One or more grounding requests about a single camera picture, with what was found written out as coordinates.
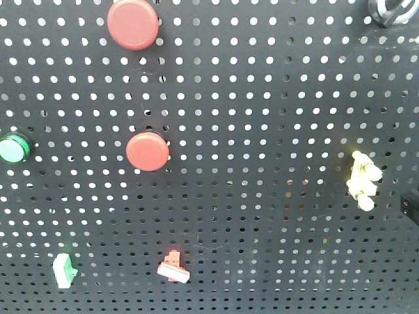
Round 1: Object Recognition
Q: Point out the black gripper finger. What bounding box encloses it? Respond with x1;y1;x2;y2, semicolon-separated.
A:
401;189;419;225

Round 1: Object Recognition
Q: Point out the black and silver rotary knob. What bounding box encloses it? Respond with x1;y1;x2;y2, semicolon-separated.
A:
368;0;418;28

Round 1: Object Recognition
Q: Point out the black perforated pegboard panel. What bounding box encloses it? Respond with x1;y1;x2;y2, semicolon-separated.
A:
1;1;418;313

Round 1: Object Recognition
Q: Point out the small red push button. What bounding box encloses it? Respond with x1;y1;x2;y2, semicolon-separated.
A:
126;131;170;171

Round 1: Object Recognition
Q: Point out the large red push button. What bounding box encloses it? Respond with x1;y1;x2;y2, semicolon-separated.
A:
107;0;159;50

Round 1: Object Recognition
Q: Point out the green illuminated push button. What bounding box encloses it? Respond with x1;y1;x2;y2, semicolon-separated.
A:
0;132;32;164

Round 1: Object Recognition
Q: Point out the red and white switch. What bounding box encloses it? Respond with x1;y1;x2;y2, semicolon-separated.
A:
157;250;191;283

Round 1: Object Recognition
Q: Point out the green and white switch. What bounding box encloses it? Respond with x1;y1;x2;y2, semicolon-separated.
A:
52;253;78;289

